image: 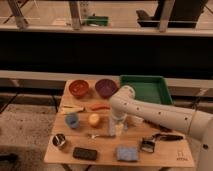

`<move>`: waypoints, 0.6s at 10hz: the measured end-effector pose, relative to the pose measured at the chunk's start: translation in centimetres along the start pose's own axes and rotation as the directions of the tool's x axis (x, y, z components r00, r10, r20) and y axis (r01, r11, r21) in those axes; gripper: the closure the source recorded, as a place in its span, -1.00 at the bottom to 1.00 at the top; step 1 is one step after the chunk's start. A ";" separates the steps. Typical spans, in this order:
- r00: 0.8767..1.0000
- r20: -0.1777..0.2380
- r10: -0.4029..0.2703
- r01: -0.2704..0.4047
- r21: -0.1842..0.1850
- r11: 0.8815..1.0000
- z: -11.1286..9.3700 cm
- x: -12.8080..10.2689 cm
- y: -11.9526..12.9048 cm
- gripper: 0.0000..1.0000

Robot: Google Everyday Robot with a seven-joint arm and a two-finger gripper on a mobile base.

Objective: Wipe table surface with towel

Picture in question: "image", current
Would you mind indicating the grey-blue towel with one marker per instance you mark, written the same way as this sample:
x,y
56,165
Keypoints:
x,y
117,129

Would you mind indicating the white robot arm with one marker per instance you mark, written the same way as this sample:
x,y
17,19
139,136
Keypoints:
x,y
194,123

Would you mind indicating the purple bowl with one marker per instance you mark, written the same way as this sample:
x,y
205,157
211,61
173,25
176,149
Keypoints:
x,y
106,87

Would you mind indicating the red chili pepper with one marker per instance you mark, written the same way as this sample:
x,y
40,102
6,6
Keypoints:
x,y
96,107

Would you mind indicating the orange bowl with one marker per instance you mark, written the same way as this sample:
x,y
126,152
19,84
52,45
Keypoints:
x,y
79,88

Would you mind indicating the yellow round fruit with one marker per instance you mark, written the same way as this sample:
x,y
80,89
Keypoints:
x,y
94,119

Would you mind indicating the white plastic cup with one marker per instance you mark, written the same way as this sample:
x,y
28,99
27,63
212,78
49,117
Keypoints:
x,y
136,121

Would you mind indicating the green plastic tray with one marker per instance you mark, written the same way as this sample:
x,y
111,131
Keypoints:
x,y
151,89

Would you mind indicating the yellow banana peel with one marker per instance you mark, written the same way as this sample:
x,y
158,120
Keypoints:
x,y
66,110

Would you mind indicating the blue cup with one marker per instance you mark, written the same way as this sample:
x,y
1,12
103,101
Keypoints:
x,y
72,120

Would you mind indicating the metal fork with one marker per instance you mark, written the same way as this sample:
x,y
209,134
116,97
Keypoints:
x,y
93,136

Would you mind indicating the wooden folding table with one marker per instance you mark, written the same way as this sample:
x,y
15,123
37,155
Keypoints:
x,y
175,154

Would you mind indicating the green box in background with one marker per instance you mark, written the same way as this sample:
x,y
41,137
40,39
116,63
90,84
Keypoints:
x,y
97,20

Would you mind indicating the blue sponge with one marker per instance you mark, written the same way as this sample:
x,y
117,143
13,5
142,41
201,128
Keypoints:
x,y
127,154

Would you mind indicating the small metal cup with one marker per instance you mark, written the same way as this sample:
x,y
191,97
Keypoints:
x,y
59,141

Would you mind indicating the metal square container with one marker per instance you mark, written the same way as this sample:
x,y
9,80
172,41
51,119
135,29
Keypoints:
x,y
147,145

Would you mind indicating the black rectangular block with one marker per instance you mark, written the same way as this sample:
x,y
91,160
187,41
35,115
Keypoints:
x,y
85,154

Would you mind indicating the black handled tool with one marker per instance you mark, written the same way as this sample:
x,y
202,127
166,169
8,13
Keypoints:
x,y
167,137

